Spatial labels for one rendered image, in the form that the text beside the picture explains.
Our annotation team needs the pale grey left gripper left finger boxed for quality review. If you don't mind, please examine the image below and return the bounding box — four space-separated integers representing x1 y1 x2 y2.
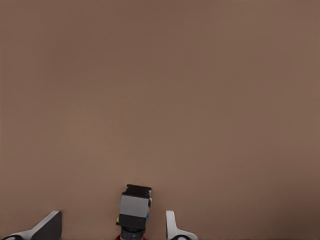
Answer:
0 210 63 240

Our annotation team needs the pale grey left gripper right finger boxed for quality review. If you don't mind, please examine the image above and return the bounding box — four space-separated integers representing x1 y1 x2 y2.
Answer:
165 210 199 240

